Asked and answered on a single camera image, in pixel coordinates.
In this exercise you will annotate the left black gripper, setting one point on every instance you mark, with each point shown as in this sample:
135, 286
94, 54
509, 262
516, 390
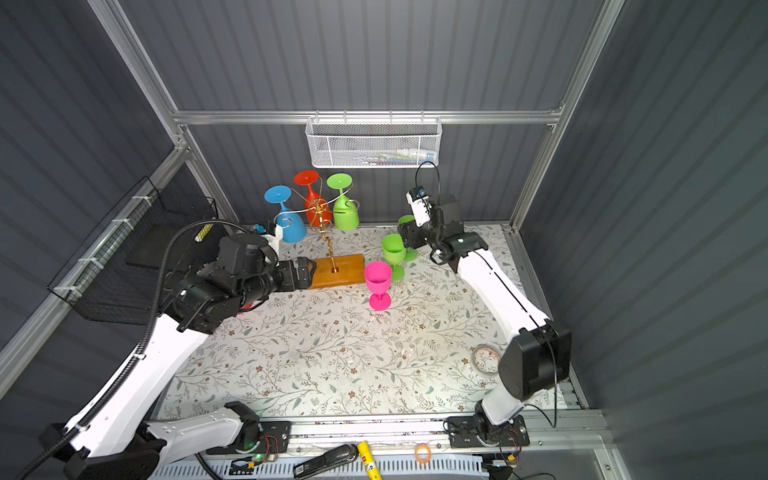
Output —
290, 282

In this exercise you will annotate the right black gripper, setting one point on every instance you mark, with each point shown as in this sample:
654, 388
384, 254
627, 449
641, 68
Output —
410, 237

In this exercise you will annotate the green wine glass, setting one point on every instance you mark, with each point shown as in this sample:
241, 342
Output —
408, 230
394, 252
345, 210

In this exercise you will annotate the blue wine glass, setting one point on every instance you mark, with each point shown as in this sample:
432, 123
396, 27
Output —
293, 228

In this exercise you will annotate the pink wine glass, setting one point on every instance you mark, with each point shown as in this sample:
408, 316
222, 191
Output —
378, 279

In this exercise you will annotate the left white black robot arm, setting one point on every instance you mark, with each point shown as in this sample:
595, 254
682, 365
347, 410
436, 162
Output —
110, 437

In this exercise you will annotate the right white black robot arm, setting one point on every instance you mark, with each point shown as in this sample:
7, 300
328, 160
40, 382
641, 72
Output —
538, 353

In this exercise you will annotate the red wine glass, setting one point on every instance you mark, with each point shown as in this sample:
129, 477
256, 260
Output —
317, 209

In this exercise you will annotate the yellow marker in black basket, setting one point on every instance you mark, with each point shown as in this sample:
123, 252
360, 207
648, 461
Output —
202, 232

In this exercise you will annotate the clear tape roll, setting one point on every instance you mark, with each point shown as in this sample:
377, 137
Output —
485, 359

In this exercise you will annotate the black stapler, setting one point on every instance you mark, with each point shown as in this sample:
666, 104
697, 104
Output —
329, 460

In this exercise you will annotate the yellow glue tube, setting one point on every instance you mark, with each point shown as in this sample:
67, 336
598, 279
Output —
368, 460

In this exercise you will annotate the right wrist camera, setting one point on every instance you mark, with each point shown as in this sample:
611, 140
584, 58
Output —
419, 202

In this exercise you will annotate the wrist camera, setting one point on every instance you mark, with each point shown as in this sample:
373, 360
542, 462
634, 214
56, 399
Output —
271, 232
419, 202

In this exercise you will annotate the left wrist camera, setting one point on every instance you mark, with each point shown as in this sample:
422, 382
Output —
271, 232

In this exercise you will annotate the wooden base wire glass rack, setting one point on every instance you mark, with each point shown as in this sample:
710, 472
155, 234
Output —
333, 270

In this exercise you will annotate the white wire wall basket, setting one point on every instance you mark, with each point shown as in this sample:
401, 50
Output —
379, 142

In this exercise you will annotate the black wire wall basket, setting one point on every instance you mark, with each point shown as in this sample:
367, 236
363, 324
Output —
113, 280

